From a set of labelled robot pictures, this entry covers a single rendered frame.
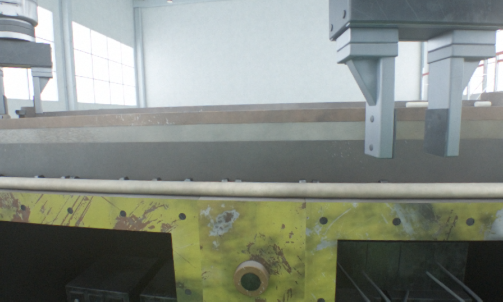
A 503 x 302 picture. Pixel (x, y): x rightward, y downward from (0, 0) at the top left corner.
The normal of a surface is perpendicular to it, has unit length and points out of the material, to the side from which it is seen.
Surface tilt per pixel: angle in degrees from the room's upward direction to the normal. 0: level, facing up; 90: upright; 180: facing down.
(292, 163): 90
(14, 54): 90
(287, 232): 90
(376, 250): 90
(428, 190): 72
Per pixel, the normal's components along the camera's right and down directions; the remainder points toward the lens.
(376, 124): -1.00, 0.02
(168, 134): -0.13, 0.12
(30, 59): 0.61, 0.07
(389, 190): -0.13, -0.19
